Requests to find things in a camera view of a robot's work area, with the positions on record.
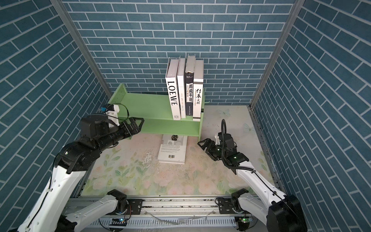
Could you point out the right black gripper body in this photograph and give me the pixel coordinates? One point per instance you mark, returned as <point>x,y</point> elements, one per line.
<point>214,151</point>

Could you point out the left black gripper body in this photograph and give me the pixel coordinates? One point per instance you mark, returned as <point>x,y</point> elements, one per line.
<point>124,132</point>

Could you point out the green two-tier shelf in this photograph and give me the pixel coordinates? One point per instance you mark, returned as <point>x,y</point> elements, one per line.
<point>156,111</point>

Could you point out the white book with barcode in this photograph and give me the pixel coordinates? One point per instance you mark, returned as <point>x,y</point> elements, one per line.
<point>172,149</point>

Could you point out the large white black-spine book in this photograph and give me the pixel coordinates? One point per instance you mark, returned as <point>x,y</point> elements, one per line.
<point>198,90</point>

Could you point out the white Loewe Foundation Craft Prize book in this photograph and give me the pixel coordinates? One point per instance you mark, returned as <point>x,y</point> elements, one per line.
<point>172,88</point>

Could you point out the white La Dame aux camelias book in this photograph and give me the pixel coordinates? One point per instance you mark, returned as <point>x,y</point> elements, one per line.
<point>181,86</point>

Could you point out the Chinese book with man portrait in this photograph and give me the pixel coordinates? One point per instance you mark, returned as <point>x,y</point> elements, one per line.
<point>189,81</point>

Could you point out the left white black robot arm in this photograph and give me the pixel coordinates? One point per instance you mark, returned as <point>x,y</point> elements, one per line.
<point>98,133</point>

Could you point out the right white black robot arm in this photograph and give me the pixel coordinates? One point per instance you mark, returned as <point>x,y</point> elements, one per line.
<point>277,210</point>

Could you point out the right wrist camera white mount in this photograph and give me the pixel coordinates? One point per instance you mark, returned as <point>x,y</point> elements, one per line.
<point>217,140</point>

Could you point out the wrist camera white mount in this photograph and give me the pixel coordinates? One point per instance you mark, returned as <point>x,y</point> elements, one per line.
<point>111,110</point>
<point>217,140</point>

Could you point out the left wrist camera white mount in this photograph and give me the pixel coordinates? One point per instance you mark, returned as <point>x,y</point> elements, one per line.
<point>111,110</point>

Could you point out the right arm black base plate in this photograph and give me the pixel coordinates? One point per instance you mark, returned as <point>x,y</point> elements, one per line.
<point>224,205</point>

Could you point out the aluminium mounting rail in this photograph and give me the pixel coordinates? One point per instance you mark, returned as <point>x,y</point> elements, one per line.
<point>195,206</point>

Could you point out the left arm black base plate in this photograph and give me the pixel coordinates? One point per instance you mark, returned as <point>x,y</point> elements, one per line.
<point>135,205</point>

